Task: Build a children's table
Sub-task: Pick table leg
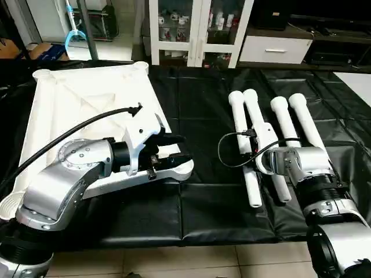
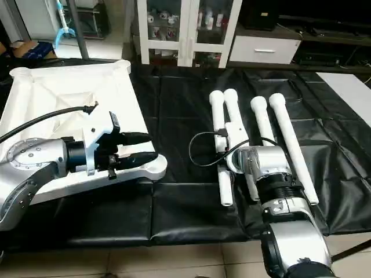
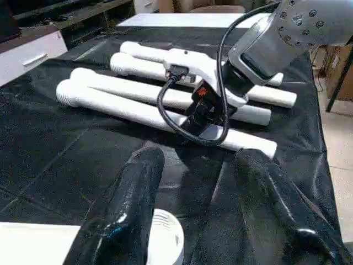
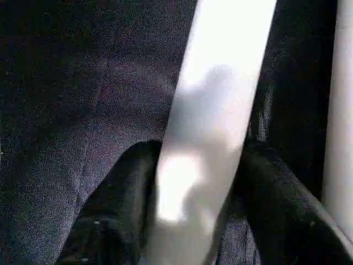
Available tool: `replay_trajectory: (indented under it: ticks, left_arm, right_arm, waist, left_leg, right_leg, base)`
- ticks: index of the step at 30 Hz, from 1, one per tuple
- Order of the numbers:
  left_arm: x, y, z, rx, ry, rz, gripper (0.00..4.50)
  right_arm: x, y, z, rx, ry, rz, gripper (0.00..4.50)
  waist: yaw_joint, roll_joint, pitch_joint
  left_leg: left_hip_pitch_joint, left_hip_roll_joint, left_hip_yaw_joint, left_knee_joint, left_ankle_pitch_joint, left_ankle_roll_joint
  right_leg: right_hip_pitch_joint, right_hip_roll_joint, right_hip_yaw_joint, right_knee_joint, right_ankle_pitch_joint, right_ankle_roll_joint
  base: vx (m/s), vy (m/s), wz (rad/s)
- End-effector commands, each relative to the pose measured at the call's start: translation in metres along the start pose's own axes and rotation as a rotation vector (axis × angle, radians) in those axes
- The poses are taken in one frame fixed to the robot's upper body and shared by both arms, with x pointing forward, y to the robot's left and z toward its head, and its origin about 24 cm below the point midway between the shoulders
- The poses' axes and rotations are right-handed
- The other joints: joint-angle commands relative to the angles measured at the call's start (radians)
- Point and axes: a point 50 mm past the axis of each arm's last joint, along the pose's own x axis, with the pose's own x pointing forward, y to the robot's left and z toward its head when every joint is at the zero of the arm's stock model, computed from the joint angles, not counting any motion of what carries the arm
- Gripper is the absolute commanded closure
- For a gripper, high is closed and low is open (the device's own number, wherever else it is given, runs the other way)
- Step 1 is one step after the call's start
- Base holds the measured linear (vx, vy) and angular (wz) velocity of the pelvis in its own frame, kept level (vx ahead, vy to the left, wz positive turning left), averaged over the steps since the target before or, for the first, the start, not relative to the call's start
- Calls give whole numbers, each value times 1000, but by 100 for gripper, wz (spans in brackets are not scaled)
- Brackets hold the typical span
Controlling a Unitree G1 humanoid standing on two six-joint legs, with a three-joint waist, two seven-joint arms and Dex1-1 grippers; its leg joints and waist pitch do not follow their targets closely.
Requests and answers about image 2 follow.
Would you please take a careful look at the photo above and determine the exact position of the white glass door cabinet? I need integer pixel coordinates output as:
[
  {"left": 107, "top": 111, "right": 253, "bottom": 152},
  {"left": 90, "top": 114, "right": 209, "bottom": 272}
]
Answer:
[{"left": 136, "top": 0, "right": 243, "bottom": 69}]

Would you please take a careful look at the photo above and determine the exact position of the white plastic table leg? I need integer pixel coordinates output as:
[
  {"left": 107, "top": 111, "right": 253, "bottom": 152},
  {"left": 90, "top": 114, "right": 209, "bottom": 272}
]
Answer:
[
  {"left": 223, "top": 88, "right": 259, "bottom": 201},
  {"left": 267, "top": 93, "right": 320, "bottom": 205},
  {"left": 209, "top": 90, "right": 235, "bottom": 207},
  {"left": 249, "top": 96, "right": 280, "bottom": 148}
]

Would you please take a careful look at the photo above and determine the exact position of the white flat sheet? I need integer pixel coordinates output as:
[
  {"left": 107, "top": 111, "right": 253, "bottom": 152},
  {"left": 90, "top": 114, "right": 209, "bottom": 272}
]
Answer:
[{"left": 316, "top": 71, "right": 371, "bottom": 129}]

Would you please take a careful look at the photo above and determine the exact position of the light blue mop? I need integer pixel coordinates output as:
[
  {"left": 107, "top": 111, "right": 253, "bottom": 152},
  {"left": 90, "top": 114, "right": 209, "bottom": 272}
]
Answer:
[{"left": 54, "top": 0, "right": 77, "bottom": 45}]

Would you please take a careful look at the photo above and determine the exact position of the grey metal pole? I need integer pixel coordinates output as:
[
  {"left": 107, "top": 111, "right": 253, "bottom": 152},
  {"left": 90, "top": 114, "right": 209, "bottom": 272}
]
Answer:
[{"left": 66, "top": 0, "right": 91, "bottom": 61}]

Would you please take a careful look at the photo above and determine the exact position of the black stand leg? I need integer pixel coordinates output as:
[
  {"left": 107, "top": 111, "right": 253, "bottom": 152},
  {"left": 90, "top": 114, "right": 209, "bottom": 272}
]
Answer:
[{"left": 333, "top": 238, "right": 371, "bottom": 262}]

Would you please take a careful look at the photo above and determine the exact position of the brown cardboard box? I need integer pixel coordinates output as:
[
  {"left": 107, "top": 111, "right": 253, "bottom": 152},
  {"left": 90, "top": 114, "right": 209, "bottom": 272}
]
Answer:
[{"left": 10, "top": 39, "right": 58, "bottom": 61}]

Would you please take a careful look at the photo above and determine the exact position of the white plastic table top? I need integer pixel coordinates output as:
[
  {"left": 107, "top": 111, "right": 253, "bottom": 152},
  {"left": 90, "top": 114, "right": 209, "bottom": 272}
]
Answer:
[{"left": 0, "top": 60, "right": 169, "bottom": 207}]

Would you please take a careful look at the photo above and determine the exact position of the black tv cabinet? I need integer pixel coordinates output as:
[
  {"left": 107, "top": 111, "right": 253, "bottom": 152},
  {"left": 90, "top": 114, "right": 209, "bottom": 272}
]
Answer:
[{"left": 241, "top": 0, "right": 371, "bottom": 70}]

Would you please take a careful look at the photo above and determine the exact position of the white drawer unit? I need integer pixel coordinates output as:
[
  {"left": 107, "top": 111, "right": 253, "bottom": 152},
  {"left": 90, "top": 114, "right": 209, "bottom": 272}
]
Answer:
[{"left": 228, "top": 35, "right": 302, "bottom": 65}]

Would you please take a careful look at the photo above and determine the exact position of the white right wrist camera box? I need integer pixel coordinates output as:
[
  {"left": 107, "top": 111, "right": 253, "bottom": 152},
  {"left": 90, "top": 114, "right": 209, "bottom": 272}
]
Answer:
[{"left": 223, "top": 121, "right": 252, "bottom": 155}]

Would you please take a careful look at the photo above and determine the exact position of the black work mat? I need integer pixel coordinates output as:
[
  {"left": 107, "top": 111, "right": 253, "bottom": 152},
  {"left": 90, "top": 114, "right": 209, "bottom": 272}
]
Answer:
[{"left": 0, "top": 57, "right": 371, "bottom": 247}]

